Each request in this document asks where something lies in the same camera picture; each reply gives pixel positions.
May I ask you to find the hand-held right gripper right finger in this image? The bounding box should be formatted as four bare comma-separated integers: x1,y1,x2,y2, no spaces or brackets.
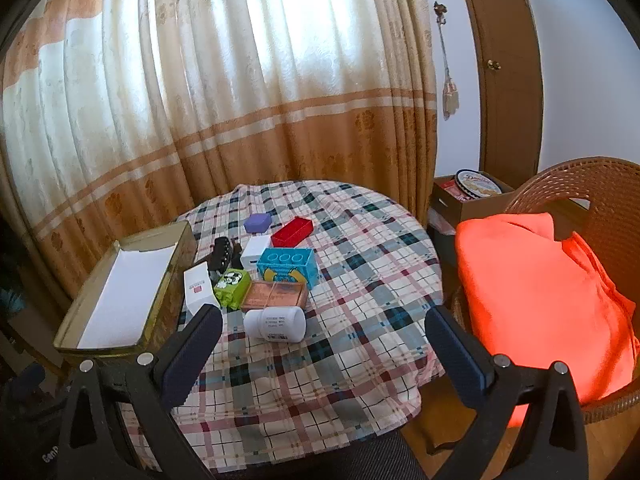
424,304,592,480

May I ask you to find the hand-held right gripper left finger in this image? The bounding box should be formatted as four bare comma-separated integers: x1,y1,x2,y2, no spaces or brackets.
56,304,224,480

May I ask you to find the gold metal tin box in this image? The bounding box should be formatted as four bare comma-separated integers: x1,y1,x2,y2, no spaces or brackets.
52,220,198,361

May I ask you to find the white pill bottle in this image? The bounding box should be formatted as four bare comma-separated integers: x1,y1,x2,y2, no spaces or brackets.
243,306,306,343

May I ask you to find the black toothed hair clip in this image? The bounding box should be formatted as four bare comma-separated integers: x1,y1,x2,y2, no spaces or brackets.
209,237,237,281

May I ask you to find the white cube box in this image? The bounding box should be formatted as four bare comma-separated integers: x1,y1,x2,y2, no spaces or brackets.
240,238,273,272

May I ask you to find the red plastic brick box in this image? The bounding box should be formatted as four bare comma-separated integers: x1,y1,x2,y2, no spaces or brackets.
270,216,314,248

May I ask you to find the white box with red label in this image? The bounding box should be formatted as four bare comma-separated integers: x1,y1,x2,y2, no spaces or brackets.
183,262,221,317

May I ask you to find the green cartoon box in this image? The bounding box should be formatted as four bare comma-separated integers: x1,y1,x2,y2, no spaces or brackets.
213,268,252,311

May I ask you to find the orange cushion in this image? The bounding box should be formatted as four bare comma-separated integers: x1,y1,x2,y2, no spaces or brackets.
454,212,640,428

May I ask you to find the white foam liner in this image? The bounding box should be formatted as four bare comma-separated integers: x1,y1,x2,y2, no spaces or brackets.
75,247,178,350

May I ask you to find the copper flat box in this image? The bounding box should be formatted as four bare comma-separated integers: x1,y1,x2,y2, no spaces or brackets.
240,280,309,312

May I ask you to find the round table with plaid cloth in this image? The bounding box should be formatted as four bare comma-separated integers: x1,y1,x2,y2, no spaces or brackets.
120,180,447,471

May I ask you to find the teal plastic brick box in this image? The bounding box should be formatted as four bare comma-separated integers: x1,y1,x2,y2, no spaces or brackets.
257,247,319,288

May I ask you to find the cardboard box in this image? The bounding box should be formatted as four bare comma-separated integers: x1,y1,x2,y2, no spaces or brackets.
431,175,516,218

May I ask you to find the round cookie tin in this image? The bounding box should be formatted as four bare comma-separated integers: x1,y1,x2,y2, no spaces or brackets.
454,169,503,197

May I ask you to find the brown wicker chair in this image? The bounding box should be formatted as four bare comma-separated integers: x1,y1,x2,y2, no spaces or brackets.
447,156,640,426

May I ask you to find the curtain tieback tassel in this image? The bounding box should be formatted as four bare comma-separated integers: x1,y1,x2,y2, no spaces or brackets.
432,2,461,122

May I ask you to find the cream and orange curtain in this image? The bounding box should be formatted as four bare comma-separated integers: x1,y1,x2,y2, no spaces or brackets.
0,0,442,321

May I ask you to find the brown wooden door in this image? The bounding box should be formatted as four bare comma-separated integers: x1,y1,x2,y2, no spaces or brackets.
452,0,543,176

